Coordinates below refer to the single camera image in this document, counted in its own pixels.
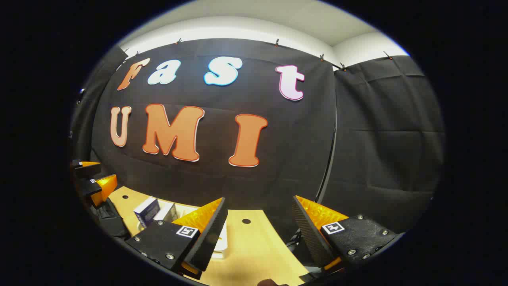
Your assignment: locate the black schoolbag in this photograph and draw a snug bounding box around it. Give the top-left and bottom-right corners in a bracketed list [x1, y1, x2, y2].
[89, 197, 131, 239]

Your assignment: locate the blue cover book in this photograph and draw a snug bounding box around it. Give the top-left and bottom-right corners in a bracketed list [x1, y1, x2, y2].
[134, 197, 160, 228]

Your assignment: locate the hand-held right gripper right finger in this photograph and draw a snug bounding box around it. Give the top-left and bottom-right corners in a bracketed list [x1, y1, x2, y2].
[292, 195, 399, 276]

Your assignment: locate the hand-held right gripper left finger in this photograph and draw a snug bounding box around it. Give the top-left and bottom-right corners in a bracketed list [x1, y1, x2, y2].
[125, 197, 229, 280]

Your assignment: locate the black backdrop cloth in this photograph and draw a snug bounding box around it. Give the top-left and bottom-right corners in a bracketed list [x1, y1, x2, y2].
[71, 38, 445, 239]

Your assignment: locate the white bookshelf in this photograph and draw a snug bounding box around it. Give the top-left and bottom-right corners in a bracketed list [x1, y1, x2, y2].
[137, 201, 229, 261]

